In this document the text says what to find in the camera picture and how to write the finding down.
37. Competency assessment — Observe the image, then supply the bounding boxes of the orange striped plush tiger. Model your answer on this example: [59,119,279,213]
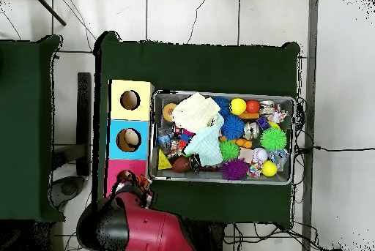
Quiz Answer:
[116,169,152,189]

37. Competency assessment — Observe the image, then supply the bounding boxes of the mint green cloth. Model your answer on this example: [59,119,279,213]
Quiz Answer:
[183,114,225,167]

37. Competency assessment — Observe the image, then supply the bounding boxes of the cream cloth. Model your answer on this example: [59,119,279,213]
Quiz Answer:
[171,91,221,133]

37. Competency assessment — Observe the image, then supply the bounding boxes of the silver mesh bin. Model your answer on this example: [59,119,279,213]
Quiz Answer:
[149,89,295,186]

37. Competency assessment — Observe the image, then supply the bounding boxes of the wooden box with three holes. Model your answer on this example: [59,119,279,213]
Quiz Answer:
[103,79,155,198]

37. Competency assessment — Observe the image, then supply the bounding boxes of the yellow toy cheese wedge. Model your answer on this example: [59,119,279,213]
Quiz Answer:
[157,148,174,171]

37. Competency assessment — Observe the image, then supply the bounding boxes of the grey stand base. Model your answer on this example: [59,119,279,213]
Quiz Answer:
[49,176,86,208]

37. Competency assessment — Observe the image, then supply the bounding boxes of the black upright panel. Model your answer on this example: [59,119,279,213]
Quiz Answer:
[76,72,92,176]

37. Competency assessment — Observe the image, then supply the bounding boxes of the toy burger bun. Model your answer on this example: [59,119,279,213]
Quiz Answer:
[162,102,178,123]

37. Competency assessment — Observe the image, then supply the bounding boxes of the purple spiky ball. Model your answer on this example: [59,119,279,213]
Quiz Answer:
[220,158,250,181]

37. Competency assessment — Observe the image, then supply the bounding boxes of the small green spiky ball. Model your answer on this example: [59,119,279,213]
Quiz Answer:
[219,141,241,162]

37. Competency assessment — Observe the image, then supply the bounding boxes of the dark green table cloth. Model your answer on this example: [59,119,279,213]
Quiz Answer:
[92,30,301,230]
[0,35,66,223]

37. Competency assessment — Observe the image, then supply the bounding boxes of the blue spiky ball with eyes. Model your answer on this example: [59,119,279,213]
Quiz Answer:
[220,114,245,141]

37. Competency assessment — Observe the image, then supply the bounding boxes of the large yellow ball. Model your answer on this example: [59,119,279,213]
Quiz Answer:
[229,97,248,116]

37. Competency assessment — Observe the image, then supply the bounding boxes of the large green spiky ball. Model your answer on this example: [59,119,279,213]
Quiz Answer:
[259,127,287,151]

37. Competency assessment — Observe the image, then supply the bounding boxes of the black tripod leg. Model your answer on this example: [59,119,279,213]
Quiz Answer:
[30,0,67,26]

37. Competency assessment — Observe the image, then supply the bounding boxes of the black floor cable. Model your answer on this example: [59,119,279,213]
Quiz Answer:
[295,144,375,155]

